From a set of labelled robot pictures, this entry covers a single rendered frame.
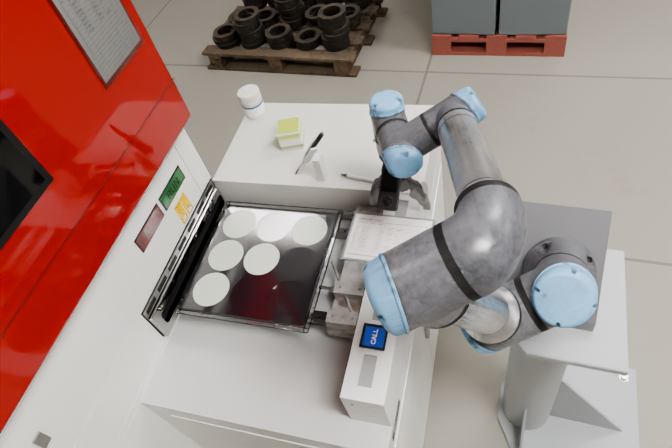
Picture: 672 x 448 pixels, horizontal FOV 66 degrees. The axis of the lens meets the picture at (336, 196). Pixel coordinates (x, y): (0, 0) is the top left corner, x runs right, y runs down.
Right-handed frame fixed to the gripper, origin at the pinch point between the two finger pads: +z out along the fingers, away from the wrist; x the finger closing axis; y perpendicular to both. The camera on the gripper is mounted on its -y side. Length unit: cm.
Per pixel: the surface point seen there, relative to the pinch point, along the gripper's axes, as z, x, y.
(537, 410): 75, -40, -19
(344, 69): 91, 75, 178
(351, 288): 5.8, 9.2, -21.1
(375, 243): -0.3, 4.2, -11.2
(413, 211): 0.6, -3.4, 0.3
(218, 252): 7, 49, -15
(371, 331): 0.2, 0.7, -34.0
